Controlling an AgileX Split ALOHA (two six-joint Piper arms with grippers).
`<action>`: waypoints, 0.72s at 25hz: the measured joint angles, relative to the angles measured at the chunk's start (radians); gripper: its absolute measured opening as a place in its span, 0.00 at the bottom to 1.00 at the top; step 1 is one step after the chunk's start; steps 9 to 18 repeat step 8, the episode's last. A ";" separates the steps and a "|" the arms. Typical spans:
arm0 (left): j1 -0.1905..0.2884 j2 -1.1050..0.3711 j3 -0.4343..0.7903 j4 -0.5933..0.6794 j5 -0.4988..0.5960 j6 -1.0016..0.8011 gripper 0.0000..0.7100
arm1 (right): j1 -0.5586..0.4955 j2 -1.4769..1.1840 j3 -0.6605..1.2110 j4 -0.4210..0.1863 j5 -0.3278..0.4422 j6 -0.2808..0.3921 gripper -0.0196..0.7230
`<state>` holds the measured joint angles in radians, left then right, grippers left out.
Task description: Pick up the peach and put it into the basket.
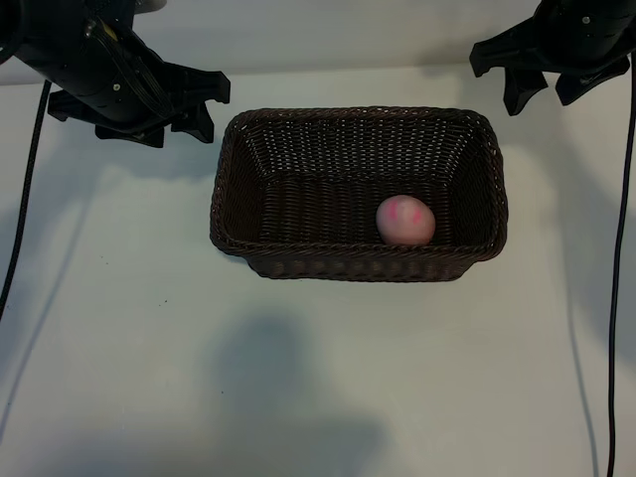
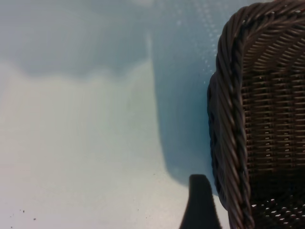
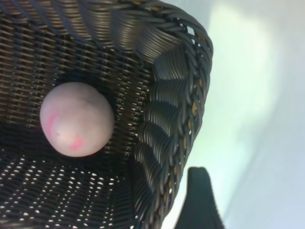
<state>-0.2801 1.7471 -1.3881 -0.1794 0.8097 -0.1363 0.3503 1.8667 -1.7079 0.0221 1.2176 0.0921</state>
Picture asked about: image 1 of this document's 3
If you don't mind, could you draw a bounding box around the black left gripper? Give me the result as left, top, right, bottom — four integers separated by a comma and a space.
14, 0, 232, 148

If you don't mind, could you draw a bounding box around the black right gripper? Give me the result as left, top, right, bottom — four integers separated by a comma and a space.
470, 0, 636, 117

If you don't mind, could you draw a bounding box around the dark brown woven basket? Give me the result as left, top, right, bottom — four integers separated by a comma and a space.
209, 105, 509, 283

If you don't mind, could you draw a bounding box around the pink peach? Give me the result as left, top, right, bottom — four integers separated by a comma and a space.
375, 194, 437, 245

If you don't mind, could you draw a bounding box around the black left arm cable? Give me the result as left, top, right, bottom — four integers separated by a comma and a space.
0, 81, 53, 322

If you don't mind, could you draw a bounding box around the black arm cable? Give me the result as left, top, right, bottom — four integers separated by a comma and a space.
606, 52, 636, 477
0, 81, 53, 322

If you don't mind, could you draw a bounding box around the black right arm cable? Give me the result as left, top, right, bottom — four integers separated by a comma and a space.
606, 52, 636, 477

